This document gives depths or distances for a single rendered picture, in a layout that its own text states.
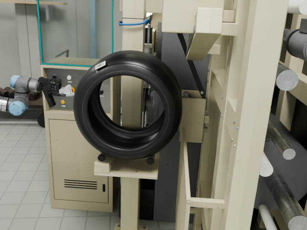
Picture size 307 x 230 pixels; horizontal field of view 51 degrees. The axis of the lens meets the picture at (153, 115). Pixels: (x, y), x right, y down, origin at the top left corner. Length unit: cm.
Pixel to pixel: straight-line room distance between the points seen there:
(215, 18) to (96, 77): 70
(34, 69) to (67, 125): 289
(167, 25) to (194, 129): 89
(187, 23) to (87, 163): 169
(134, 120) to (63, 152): 83
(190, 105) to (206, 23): 85
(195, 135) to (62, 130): 112
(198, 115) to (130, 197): 81
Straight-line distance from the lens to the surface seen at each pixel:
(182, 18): 139
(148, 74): 165
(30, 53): 543
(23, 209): 315
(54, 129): 271
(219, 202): 141
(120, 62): 167
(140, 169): 197
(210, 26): 129
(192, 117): 206
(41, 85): 192
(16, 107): 182
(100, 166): 191
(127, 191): 241
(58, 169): 286
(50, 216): 300
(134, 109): 213
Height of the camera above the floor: 176
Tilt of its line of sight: 19 degrees down
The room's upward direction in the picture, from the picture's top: 3 degrees clockwise
